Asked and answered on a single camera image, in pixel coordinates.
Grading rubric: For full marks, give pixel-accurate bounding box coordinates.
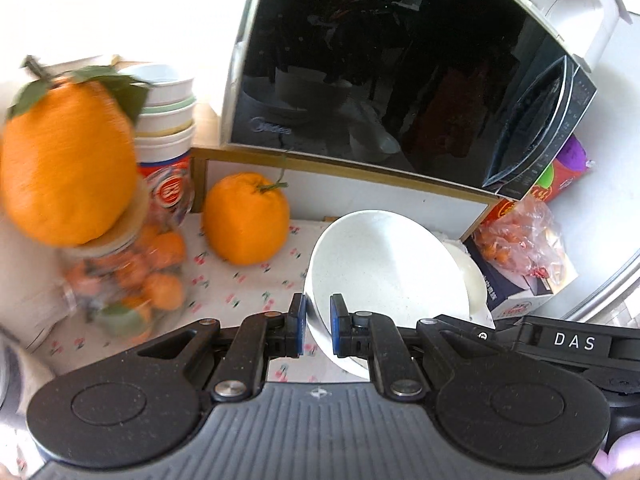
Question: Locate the white bowl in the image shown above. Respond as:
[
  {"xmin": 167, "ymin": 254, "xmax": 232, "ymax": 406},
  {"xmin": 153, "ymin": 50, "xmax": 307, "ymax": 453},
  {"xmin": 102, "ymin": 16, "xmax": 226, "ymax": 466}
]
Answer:
[{"xmin": 303, "ymin": 210, "xmax": 474, "ymax": 382}]

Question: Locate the purple clothing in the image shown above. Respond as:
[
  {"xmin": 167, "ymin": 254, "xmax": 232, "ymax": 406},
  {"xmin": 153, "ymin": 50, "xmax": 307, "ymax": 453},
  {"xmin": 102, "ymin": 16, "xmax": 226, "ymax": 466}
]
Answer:
[{"xmin": 595, "ymin": 435, "xmax": 640, "ymax": 480}]

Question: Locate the cherry print tablecloth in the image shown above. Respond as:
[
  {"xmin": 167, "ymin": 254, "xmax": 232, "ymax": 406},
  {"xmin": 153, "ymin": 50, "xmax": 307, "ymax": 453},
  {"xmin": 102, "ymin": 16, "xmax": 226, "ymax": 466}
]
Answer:
[{"xmin": 30, "ymin": 210, "xmax": 381, "ymax": 386}]

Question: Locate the glass jar of small oranges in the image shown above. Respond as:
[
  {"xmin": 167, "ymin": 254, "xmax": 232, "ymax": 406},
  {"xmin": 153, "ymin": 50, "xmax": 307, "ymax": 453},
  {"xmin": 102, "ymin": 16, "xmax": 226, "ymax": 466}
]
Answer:
[{"xmin": 57, "ymin": 175, "xmax": 194, "ymax": 346}]

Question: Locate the cream bowl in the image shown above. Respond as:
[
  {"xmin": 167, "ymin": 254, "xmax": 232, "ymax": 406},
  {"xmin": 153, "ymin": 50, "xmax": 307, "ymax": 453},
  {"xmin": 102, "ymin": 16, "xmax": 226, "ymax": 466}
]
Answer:
[{"xmin": 442, "ymin": 240, "xmax": 494, "ymax": 327}]

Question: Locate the wooden microwave stand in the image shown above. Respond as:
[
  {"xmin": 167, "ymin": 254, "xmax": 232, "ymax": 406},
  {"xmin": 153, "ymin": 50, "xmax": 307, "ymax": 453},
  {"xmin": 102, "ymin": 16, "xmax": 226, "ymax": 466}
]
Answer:
[{"xmin": 190, "ymin": 146, "xmax": 506, "ymax": 242}]

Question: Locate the stack of paper cups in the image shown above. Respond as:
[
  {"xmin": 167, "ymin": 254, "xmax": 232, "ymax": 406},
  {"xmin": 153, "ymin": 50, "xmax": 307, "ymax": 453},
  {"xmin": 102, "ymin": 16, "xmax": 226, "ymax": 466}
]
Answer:
[{"xmin": 117, "ymin": 62, "xmax": 199, "ymax": 221}]

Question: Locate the red cardboard box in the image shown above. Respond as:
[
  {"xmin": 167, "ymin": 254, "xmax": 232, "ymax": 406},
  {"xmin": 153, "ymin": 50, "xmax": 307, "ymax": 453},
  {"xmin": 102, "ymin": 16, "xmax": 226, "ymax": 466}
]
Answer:
[{"xmin": 482, "ymin": 160, "xmax": 594, "ymax": 226}]

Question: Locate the dark water bottle carton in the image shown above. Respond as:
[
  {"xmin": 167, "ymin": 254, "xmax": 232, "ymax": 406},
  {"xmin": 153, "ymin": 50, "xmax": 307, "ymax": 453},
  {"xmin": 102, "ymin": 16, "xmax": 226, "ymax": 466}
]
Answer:
[{"xmin": 462, "ymin": 237, "xmax": 581, "ymax": 321}]

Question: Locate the large orange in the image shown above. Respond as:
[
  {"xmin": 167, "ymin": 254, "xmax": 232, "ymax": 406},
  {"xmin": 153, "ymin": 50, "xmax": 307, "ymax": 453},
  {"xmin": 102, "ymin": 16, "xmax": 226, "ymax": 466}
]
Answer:
[{"xmin": 201, "ymin": 170, "xmax": 292, "ymax": 267}]

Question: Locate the orange with green leaves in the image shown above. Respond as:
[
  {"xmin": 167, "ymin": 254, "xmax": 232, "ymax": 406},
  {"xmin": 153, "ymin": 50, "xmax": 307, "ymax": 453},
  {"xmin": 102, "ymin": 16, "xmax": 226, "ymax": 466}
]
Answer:
[{"xmin": 0, "ymin": 55, "xmax": 151, "ymax": 247}]

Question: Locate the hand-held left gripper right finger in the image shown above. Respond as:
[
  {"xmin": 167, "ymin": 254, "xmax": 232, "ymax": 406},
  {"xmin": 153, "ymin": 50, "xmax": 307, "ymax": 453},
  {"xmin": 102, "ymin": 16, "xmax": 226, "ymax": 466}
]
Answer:
[{"xmin": 329, "ymin": 293, "xmax": 496, "ymax": 404}]

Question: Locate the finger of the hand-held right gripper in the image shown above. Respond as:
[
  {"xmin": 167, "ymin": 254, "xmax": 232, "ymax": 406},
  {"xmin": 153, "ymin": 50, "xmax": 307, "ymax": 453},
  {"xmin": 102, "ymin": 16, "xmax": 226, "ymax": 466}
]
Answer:
[{"xmin": 440, "ymin": 315, "xmax": 521, "ymax": 345}]

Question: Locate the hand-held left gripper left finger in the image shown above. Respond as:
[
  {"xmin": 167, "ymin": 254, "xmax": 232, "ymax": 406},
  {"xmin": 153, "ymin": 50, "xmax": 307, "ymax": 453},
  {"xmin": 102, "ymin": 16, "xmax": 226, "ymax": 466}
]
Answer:
[{"xmin": 117, "ymin": 293, "xmax": 307, "ymax": 404}]

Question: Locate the plastic bag of oranges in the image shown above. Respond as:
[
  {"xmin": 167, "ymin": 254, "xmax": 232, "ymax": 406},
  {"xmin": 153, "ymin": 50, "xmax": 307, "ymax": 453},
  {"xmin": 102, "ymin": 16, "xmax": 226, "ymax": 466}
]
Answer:
[{"xmin": 472, "ymin": 195, "xmax": 569, "ymax": 279}]

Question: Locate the black microwave oven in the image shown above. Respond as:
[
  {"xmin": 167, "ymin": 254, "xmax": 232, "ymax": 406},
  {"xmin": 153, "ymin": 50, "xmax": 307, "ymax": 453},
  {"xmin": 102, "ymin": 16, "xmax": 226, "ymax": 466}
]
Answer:
[{"xmin": 220, "ymin": 0, "xmax": 623, "ymax": 202}]

